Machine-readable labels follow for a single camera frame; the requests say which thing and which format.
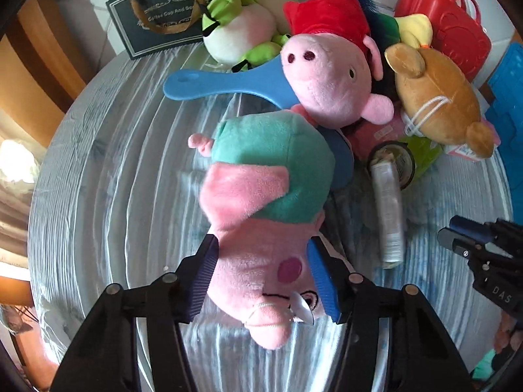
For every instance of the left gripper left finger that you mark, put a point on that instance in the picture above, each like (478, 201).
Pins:
(103, 354)

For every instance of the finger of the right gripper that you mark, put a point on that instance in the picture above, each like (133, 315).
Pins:
(455, 242)
(470, 228)

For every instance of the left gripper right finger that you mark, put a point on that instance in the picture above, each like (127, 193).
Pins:
(394, 340)

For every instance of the pig plush teal dress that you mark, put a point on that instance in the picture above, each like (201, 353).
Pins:
(264, 195)

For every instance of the green parrot plush yellow head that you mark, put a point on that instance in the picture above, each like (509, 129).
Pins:
(414, 30)

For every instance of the green frog plush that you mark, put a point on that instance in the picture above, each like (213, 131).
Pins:
(243, 34)

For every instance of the silver wrapped tube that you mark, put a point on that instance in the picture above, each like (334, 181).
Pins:
(387, 194)

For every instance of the black tape roll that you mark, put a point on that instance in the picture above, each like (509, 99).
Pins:
(401, 155)

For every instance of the blue plastic storage bin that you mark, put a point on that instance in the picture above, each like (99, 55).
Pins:
(505, 113)

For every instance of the brown bear plush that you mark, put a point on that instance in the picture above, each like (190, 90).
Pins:
(437, 100)

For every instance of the red plastic toy case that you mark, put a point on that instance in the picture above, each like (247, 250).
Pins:
(457, 31)

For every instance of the pig plush red dress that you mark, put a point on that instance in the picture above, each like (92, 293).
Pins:
(330, 62)

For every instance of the blue plastic paddle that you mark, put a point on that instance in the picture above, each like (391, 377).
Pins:
(267, 81)

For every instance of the dark green gift bag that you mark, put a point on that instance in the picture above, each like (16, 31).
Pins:
(148, 26)

